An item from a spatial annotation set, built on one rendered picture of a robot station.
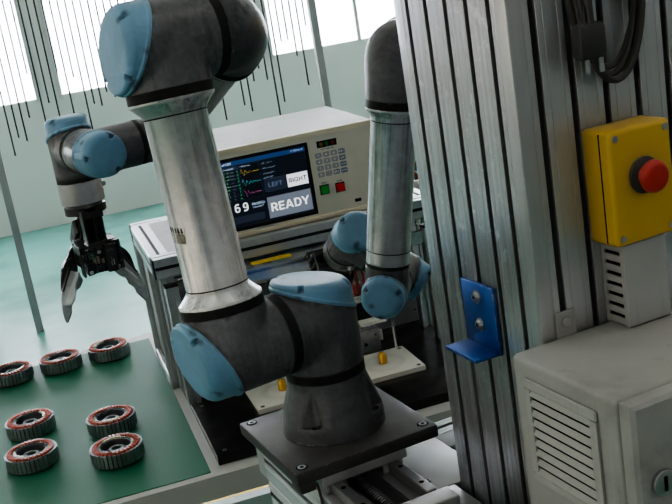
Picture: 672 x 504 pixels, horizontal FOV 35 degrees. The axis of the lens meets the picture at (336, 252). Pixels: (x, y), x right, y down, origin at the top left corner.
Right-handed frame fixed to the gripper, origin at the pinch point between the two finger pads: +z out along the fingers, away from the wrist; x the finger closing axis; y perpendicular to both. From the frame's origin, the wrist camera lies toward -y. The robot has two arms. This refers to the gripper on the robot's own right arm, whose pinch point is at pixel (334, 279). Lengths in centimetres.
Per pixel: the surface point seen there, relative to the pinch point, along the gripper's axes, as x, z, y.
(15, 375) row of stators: -12, 76, 71
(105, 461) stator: 22, 17, 53
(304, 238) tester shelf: -15.4, 19.5, -0.9
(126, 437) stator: 18, 22, 48
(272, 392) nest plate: 16.0, 26.0, 14.7
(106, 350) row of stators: -13, 76, 47
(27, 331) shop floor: -98, 381, 79
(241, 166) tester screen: -33.1, 12.6, 9.9
